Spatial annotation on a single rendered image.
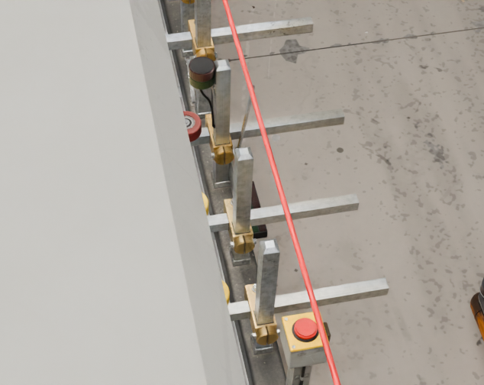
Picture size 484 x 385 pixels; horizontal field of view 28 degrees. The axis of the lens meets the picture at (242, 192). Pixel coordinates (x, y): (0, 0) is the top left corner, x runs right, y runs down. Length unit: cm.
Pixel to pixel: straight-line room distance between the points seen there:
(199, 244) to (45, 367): 16
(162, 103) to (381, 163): 311
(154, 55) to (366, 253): 284
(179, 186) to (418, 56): 356
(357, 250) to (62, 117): 300
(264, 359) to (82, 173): 197
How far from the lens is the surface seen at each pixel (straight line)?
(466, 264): 334
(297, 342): 169
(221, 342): 38
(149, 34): 49
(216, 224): 231
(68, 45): 34
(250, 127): 245
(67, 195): 30
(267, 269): 196
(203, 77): 220
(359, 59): 390
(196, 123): 240
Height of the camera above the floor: 269
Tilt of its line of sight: 52 degrees down
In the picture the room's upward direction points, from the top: 2 degrees clockwise
